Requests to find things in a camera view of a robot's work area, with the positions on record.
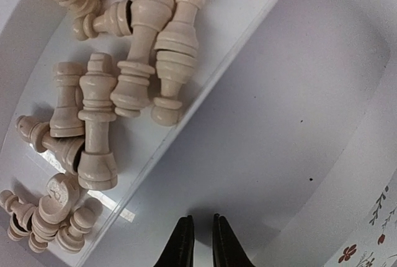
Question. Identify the cream chess knight piece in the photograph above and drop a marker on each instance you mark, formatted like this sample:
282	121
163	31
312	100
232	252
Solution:
63	191

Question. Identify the white three-compartment plastic tray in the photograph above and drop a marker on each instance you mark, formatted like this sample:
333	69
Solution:
289	131

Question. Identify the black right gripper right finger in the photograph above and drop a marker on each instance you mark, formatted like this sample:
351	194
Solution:
226	248

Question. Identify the cream chess bishop piece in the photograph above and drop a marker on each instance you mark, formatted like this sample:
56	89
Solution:
176	57

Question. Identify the cream chess king piece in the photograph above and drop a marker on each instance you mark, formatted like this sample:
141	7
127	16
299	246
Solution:
97	169

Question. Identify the cream chess rook piece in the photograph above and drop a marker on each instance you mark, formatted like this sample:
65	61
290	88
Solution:
64	121

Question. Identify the floral patterned table mat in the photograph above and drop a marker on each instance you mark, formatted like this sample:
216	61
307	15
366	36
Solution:
373	242

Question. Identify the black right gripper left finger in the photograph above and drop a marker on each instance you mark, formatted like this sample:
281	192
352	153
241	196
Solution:
179	249

